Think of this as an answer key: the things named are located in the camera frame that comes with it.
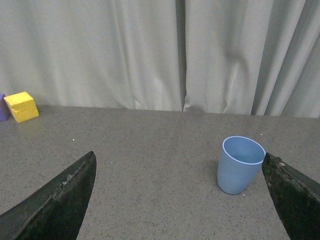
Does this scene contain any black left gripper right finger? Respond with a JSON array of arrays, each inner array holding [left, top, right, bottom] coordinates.
[[262, 153, 320, 240]]

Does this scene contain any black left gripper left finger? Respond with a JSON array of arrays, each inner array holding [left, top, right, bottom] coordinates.
[[0, 151, 97, 240]]

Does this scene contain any blue plastic cup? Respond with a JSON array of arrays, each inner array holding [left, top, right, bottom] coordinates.
[[217, 136, 266, 195]]

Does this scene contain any yellow foam cube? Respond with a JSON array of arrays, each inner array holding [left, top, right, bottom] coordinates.
[[4, 91, 39, 123]]

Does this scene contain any purple foam cube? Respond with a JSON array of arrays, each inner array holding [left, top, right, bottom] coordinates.
[[0, 93, 11, 122]]

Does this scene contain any grey curtain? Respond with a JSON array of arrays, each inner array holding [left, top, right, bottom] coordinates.
[[0, 0, 320, 118]]

